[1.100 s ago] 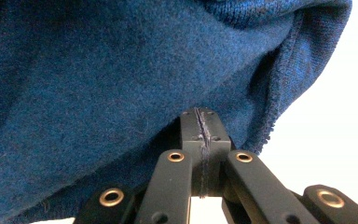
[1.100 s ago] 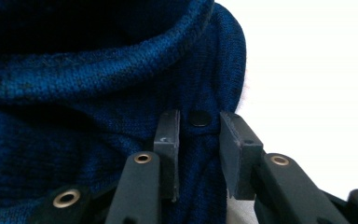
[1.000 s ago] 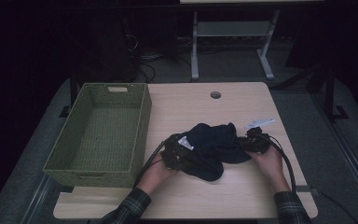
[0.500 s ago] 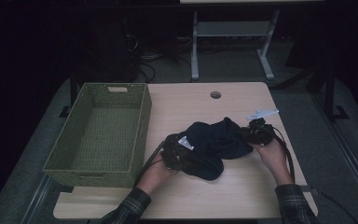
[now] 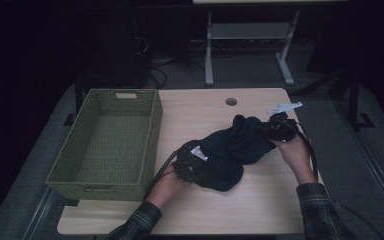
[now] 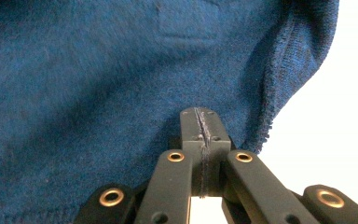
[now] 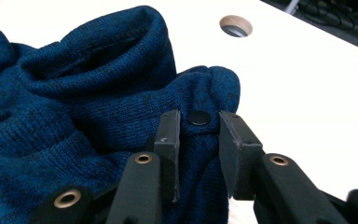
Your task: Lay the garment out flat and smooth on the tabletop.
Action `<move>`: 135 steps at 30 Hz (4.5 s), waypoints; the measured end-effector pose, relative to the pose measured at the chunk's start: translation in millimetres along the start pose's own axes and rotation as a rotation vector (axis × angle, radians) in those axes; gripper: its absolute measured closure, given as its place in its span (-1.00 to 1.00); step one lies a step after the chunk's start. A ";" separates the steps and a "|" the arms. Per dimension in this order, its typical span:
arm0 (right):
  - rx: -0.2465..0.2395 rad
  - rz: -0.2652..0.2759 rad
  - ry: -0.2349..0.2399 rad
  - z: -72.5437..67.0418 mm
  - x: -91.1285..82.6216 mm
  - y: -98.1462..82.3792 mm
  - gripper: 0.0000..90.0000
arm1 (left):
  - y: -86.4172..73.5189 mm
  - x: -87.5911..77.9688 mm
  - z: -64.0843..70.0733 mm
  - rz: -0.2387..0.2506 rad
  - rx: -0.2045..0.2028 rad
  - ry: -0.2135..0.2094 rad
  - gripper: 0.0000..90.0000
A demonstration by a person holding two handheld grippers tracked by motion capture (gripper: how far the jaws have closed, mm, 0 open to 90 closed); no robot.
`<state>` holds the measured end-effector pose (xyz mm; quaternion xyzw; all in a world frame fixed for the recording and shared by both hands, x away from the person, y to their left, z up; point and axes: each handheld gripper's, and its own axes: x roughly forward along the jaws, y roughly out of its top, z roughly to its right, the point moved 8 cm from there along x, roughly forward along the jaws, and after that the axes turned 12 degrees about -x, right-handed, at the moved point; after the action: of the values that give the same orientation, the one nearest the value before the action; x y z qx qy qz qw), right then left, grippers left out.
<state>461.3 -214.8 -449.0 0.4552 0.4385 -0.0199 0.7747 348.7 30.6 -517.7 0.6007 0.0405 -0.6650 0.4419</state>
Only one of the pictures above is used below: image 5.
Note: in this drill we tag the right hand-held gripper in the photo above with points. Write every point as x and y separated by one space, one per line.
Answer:
281 128

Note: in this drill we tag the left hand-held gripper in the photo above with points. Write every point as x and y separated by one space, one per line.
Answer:
188 166

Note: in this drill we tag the dark blue knitted sweater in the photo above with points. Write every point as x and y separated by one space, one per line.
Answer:
233 150

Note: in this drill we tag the green woven basket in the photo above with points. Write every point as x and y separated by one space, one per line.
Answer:
113 133

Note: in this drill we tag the person's left hand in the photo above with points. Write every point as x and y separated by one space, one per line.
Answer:
166 188

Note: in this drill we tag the person's right hand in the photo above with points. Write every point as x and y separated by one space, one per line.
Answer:
298 156

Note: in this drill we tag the black metal stand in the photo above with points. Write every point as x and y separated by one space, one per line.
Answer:
353 100

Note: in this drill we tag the metal floor rail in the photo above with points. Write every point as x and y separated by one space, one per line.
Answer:
41 213
373 166

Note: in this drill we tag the white metal desk frame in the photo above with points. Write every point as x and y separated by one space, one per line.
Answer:
208 50

